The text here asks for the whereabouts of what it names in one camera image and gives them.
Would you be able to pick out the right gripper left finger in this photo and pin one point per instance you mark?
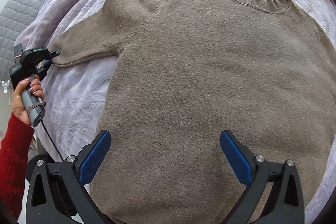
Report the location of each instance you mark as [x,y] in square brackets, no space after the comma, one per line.
[57,190]

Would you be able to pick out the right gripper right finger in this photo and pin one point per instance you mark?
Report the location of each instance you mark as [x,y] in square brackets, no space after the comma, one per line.
[285,201]

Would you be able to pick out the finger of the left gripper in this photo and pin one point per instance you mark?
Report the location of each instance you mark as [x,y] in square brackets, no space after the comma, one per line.
[42,71]
[55,53]

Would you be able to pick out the brown knit sweater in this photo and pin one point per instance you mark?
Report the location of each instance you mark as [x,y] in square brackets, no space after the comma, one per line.
[186,71]

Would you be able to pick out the red knit sleeve forearm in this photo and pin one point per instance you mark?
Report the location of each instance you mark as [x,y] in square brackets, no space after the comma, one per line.
[14,150]

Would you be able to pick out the left hand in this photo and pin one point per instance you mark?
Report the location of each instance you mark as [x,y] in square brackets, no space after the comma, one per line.
[17,106]

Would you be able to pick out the lavender embossed bedspread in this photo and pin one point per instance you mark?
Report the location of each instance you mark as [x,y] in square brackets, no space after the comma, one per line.
[76,95]

